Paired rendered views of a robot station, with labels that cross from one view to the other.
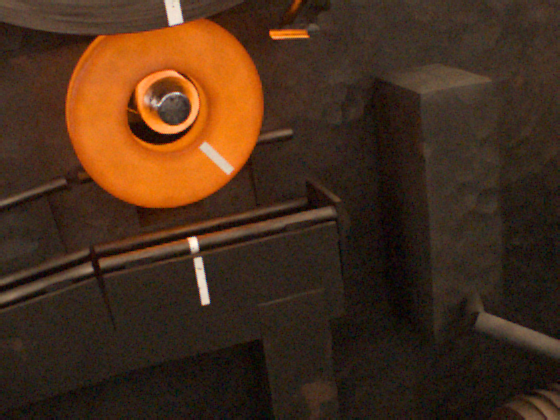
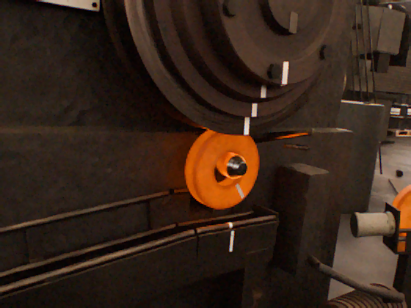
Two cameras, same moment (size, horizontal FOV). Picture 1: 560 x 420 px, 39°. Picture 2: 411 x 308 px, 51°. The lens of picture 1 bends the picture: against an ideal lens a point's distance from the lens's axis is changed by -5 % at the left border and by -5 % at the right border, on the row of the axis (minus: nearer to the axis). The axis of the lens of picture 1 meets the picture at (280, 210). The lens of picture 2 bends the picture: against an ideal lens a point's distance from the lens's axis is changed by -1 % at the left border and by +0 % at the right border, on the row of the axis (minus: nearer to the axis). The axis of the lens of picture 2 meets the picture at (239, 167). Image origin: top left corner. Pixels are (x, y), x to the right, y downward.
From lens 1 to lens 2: 0.40 m
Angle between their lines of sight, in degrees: 26
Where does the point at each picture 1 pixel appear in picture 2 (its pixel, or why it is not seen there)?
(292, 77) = not seen: hidden behind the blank
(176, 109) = (243, 169)
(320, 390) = (258, 293)
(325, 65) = (263, 158)
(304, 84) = not seen: hidden behind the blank
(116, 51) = (218, 140)
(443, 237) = (307, 231)
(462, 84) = (322, 172)
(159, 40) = (233, 139)
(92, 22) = (219, 127)
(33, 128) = (158, 166)
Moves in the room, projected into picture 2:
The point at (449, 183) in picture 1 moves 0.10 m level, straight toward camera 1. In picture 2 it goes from (312, 210) to (331, 226)
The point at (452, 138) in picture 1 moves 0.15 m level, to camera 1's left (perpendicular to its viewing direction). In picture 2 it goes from (316, 193) to (254, 194)
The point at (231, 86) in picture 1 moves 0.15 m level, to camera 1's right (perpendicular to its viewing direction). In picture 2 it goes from (250, 163) to (315, 163)
